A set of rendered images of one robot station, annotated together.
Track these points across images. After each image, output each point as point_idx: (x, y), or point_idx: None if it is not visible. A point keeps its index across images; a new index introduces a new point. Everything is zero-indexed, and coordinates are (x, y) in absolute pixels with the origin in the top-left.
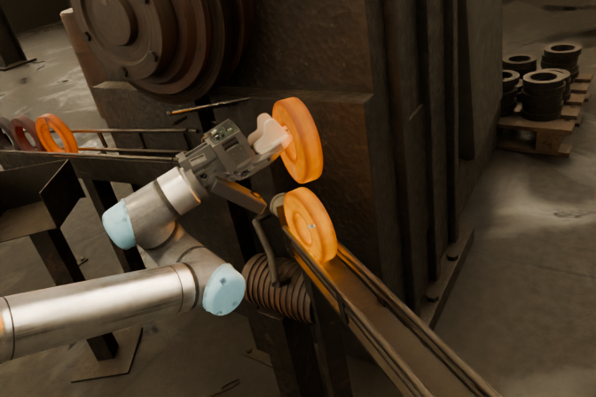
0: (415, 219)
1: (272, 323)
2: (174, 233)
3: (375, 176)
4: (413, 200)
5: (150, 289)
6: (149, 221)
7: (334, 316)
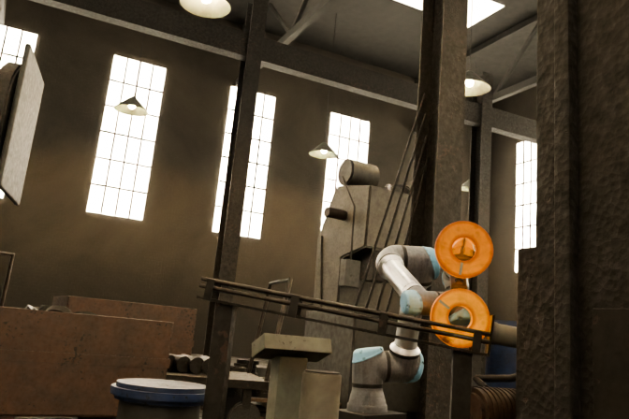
0: None
1: None
2: (448, 287)
3: (521, 331)
4: (566, 413)
5: (401, 280)
6: (443, 272)
7: (450, 413)
